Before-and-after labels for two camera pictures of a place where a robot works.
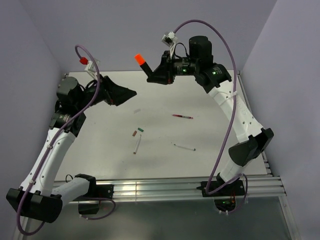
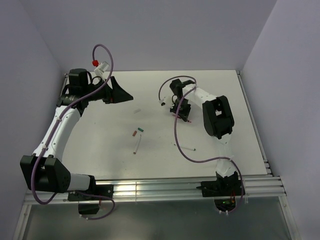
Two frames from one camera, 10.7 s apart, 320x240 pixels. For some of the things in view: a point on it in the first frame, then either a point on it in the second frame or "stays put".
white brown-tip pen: [134, 152] stays put
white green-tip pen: [192, 149] stays put
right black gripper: [159, 76] -> [184, 114]
